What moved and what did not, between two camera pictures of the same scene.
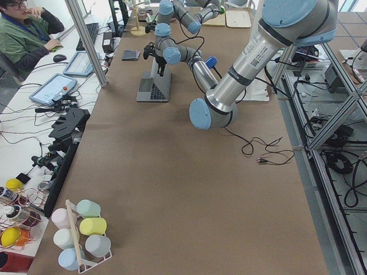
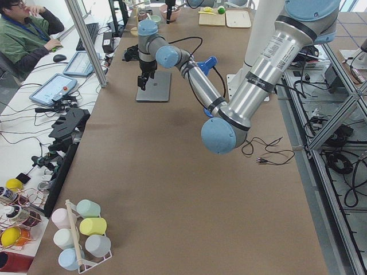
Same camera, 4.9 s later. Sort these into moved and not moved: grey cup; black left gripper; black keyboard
Moved: black left gripper
Not moved: black keyboard; grey cup
